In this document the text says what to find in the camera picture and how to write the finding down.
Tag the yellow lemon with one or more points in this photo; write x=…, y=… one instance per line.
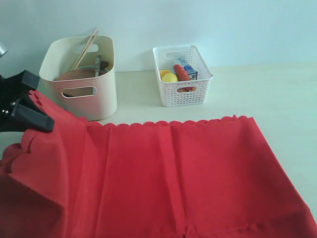
x=170, y=78

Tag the cream plastic bin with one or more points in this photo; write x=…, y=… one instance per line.
x=61, y=57

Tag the orange cheese block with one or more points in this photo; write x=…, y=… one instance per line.
x=164, y=72

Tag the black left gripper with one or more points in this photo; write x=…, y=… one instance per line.
x=19, y=118

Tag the silver table knife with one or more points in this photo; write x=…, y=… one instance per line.
x=97, y=66

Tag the orange fried food piece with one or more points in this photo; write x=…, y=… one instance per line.
x=186, y=89

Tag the blue white milk carton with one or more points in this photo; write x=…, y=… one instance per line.
x=193, y=74

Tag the red scalloped cloth mat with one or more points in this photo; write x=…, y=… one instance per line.
x=214, y=178

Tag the white perforated plastic basket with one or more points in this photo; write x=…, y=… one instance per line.
x=163, y=57

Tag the brown wooden spoon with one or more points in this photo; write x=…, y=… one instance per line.
x=104, y=65

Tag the brown wooden plate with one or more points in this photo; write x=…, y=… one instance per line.
x=80, y=74

